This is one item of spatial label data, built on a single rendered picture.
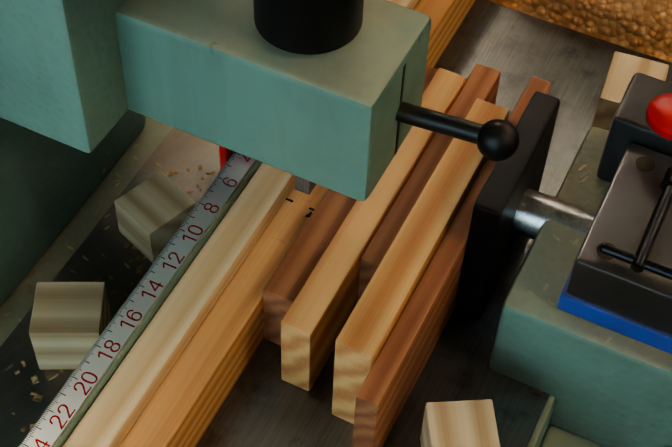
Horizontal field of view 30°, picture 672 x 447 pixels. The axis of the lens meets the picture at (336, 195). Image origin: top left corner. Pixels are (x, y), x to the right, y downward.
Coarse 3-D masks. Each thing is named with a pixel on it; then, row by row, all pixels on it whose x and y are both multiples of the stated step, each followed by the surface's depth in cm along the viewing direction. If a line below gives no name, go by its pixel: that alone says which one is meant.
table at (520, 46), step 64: (448, 64) 82; (512, 64) 82; (576, 64) 82; (576, 128) 78; (512, 256) 72; (448, 320) 69; (256, 384) 66; (320, 384) 66; (448, 384) 66; (512, 384) 67
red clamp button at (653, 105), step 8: (656, 96) 63; (664, 96) 63; (656, 104) 63; (664, 104) 63; (648, 112) 63; (656, 112) 62; (664, 112) 62; (648, 120) 63; (656, 120) 62; (664, 120) 62; (656, 128) 62; (664, 128) 62; (664, 136) 62
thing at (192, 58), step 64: (128, 0) 60; (192, 0) 60; (384, 0) 60; (128, 64) 62; (192, 64) 59; (256, 64) 57; (320, 64) 57; (384, 64) 58; (192, 128) 63; (256, 128) 61; (320, 128) 58; (384, 128) 59
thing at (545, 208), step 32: (544, 96) 67; (544, 128) 66; (512, 160) 64; (544, 160) 70; (480, 192) 63; (512, 192) 63; (480, 224) 63; (512, 224) 67; (576, 224) 66; (480, 256) 65; (480, 288) 67
